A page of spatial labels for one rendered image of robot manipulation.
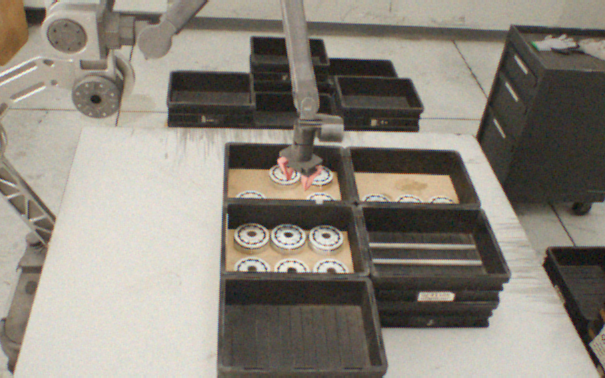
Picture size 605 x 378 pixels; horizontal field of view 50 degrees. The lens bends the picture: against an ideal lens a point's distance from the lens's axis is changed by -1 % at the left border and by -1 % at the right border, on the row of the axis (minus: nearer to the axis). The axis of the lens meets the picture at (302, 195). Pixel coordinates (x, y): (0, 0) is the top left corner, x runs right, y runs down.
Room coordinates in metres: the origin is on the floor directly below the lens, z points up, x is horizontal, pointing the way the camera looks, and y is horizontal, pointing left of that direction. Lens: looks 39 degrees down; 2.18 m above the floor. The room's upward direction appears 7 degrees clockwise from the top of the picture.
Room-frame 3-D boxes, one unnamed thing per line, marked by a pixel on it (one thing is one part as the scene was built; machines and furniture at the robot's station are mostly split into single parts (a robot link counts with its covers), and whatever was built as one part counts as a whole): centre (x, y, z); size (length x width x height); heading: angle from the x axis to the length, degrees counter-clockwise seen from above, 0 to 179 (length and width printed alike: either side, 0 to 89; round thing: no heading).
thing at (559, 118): (2.91, -1.25, 0.45); 0.60 x 0.45 x 0.90; 100
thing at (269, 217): (1.34, 0.01, 0.87); 0.40 x 0.30 x 0.11; 98
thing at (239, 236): (1.40, 0.14, 0.86); 0.10 x 0.10 x 0.01
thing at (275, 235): (1.42, 0.03, 0.86); 0.10 x 0.10 x 0.01
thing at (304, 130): (1.42, 0.01, 1.23); 0.07 x 0.06 x 0.07; 100
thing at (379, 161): (1.70, -0.34, 0.87); 0.40 x 0.30 x 0.11; 98
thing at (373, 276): (1.40, -0.38, 0.92); 0.40 x 0.30 x 0.02; 98
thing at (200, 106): (2.65, 0.49, 0.37); 0.40 x 0.30 x 0.45; 100
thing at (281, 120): (2.73, 0.09, 0.31); 0.40 x 0.30 x 0.34; 100
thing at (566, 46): (2.97, -1.12, 0.88); 0.25 x 0.19 x 0.03; 100
